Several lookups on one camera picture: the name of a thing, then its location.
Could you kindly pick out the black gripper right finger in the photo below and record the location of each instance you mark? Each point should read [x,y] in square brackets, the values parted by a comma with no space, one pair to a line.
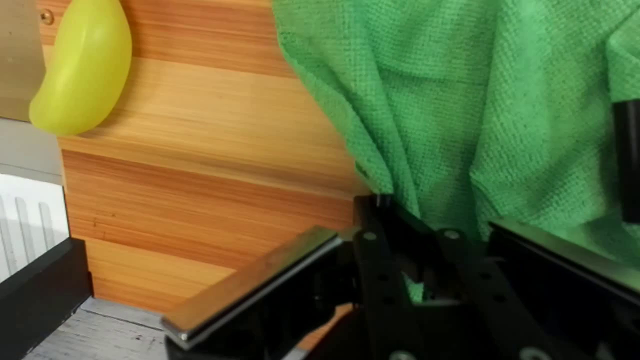
[483,293]

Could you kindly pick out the yellow toy banana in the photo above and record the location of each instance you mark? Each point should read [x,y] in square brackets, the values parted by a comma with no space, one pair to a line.
[80,73]

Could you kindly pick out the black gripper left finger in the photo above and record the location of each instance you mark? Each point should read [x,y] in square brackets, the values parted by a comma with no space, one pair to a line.
[383,267]

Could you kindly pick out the green cloth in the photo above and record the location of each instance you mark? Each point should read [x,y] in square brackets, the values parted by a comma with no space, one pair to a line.
[500,101]

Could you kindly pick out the white sink basin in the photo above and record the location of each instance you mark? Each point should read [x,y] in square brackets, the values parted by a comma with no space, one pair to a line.
[27,221]

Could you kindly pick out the black metal frame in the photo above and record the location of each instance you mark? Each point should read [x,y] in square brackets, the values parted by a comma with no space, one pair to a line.
[40,301]

